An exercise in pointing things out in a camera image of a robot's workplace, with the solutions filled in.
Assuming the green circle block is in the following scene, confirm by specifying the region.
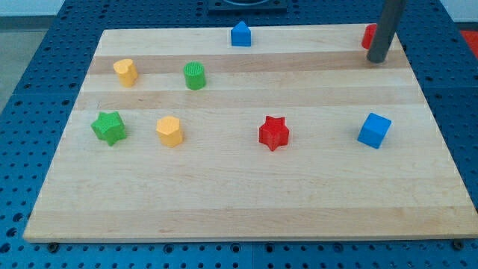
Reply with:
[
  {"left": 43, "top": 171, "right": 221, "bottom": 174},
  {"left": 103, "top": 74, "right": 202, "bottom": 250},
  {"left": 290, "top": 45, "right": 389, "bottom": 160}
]
[{"left": 183, "top": 61, "right": 206, "bottom": 90}]

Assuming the red circle block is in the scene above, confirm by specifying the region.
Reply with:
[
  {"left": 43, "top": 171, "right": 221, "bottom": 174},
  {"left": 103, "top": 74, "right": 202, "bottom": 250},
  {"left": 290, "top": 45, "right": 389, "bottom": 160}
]
[{"left": 361, "top": 23, "right": 377, "bottom": 50}]

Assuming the red star block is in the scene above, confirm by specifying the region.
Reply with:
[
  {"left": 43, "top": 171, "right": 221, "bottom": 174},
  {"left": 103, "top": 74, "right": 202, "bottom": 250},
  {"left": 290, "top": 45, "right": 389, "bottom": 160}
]
[{"left": 258, "top": 116, "right": 290, "bottom": 151}]

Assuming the wooden board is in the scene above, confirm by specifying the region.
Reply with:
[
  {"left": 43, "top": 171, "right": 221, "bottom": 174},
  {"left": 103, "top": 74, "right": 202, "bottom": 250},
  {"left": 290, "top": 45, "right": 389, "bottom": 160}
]
[{"left": 23, "top": 24, "right": 477, "bottom": 243}]

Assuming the yellow hexagon block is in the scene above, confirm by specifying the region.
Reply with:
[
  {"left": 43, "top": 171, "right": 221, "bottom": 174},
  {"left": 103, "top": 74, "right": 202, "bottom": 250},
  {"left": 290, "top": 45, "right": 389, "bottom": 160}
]
[{"left": 156, "top": 116, "right": 184, "bottom": 147}]

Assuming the blue pentagon house block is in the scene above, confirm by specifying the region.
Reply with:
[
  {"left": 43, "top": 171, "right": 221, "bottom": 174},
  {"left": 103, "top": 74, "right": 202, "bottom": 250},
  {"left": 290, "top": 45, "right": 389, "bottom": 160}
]
[{"left": 230, "top": 21, "right": 252, "bottom": 47}]

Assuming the yellow heart block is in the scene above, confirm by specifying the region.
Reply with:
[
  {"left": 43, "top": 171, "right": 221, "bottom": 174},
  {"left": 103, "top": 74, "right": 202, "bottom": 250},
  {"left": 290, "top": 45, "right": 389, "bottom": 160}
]
[{"left": 113, "top": 58, "right": 138, "bottom": 87}]

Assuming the green star block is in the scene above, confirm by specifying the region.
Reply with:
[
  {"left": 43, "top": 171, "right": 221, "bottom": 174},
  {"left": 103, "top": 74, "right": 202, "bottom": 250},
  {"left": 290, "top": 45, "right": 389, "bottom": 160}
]
[{"left": 90, "top": 111, "right": 127, "bottom": 146}]

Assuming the blue cube block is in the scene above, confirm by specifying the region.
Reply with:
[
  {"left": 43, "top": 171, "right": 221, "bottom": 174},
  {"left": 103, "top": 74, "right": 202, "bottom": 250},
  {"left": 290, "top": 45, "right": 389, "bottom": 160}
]
[{"left": 357, "top": 113, "right": 392, "bottom": 149}]

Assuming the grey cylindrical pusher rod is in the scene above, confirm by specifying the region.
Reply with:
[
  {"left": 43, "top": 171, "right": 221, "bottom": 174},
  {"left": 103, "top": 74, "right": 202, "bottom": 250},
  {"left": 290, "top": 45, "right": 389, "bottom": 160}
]
[{"left": 367, "top": 0, "right": 407, "bottom": 64}]

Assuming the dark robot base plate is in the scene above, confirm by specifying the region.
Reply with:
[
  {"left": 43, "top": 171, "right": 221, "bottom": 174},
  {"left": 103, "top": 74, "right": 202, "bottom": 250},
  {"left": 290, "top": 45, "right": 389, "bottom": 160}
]
[{"left": 206, "top": 0, "right": 288, "bottom": 14}]

